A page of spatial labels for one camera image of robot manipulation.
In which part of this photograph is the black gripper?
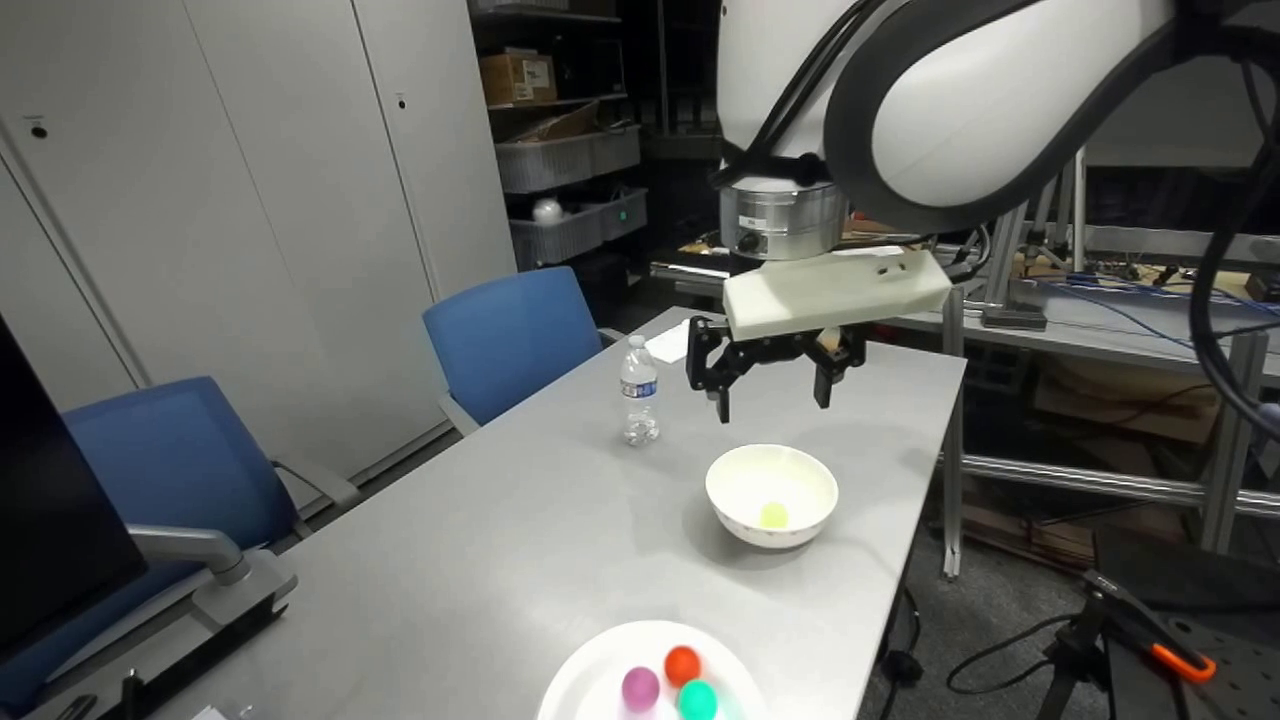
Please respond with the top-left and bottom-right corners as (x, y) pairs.
(683, 317), (871, 429)

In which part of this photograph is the orange ball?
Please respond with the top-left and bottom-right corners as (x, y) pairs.
(661, 644), (708, 693)

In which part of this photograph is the green ball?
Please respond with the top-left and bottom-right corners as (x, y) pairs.
(674, 678), (722, 720)

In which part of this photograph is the purple ball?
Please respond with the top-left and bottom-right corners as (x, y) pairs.
(621, 666), (665, 711)

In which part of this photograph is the white plate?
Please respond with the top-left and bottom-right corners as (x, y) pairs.
(531, 618), (773, 720)

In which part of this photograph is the white paper sheet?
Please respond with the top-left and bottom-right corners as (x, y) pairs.
(643, 317), (702, 367)

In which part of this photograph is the clear plastic water bottle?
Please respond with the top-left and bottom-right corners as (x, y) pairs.
(617, 331), (665, 452)

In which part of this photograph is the white bowl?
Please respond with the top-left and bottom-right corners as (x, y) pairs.
(704, 442), (845, 554)

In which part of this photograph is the grey storage bin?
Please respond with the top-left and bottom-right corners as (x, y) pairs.
(491, 120), (643, 200)
(508, 183), (654, 271)

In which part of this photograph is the blue office chair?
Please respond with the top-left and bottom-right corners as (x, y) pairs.
(422, 265), (609, 435)
(0, 373), (305, 715)

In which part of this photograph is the dark storage shelf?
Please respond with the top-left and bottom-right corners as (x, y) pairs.
(467, 0), (658, 271)

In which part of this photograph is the brown cardboard box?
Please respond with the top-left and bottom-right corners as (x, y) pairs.
(475, 43), (561, 108)

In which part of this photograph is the black optical breadboard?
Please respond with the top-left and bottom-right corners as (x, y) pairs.
(1186, 649), (1280, 720)

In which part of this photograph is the white cabinet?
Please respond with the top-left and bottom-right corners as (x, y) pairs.
(0, 0), (522, 484)

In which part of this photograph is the black monitor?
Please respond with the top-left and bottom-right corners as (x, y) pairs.
(0, 317), (152, 658)

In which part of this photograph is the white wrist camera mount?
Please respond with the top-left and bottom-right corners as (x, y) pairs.
(722, 245), (957, 337)

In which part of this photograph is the aluminium frame workbench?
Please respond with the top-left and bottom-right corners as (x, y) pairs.
(952, 224), (1280, 577)

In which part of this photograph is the black clamp with orange handle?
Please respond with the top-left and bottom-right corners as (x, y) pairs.
(1038, 571), (1219, 720)

